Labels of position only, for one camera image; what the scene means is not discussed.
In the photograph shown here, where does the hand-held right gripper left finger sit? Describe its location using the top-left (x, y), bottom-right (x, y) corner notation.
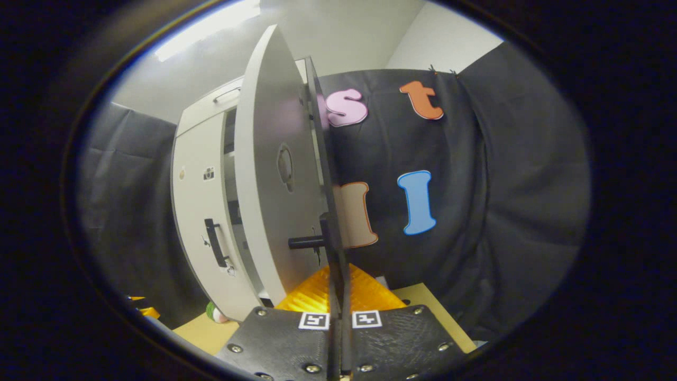
top-left (217, 264), bottom-right (339, 381)

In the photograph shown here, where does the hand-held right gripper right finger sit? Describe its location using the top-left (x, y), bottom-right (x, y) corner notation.
top-left (341, 264), bottom-right (469, 381)

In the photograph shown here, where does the grey cabinet door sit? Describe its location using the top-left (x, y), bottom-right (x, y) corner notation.
top-left (170, 108), bottom-right (261, 322)
top-left (234, 24), bottom-right (352, 318)

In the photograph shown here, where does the grey double-door shoe cabinet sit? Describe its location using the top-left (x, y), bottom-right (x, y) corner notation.
top-left (170, 57), bottom-right (331, 322)

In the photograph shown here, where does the black backdrop cloth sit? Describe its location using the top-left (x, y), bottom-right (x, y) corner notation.
top-left (79, 42), bottom-right (592, 342)

